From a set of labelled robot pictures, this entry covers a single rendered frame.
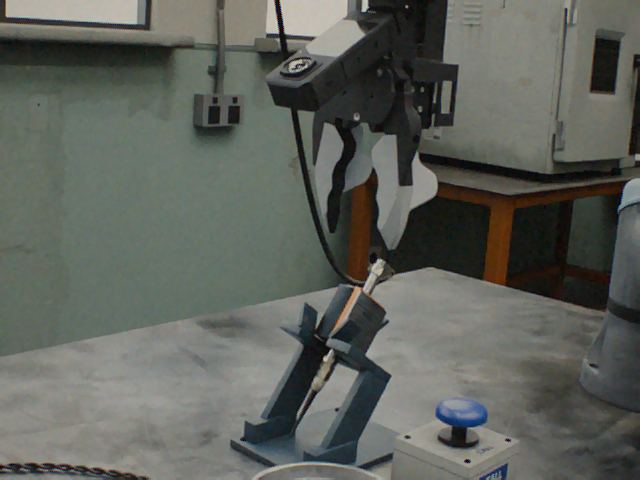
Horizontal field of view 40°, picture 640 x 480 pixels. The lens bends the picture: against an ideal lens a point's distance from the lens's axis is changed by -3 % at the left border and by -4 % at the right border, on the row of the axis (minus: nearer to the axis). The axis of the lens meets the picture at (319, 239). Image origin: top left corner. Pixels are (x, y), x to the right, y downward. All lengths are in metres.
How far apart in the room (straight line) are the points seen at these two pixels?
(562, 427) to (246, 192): 1.93
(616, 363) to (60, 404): 0.54
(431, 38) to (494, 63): 2.10
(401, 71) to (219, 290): 2.04
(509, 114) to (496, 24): 0.28
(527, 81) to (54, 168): 1.40
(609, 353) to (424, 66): 0.39
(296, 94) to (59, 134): 1.67
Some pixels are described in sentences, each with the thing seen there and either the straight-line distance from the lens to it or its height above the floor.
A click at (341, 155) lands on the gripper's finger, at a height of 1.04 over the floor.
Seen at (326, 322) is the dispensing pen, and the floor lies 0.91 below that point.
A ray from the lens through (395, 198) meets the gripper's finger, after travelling 0.70.
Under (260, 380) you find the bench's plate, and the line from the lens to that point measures 0.92.
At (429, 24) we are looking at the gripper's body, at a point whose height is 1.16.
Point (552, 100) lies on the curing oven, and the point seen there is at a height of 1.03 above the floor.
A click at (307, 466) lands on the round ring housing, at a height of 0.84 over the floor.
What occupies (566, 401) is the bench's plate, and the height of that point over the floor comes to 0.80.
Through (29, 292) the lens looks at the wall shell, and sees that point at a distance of 2.32.
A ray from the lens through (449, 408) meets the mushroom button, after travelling 0.69.
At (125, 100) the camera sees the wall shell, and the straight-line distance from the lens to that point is 2.39.
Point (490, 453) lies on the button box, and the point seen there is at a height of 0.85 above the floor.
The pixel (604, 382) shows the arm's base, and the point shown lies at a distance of 0.96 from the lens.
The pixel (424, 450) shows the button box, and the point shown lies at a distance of 0.69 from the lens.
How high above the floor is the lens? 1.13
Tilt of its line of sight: 12 degrees down
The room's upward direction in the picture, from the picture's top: 4 degrees clockwise
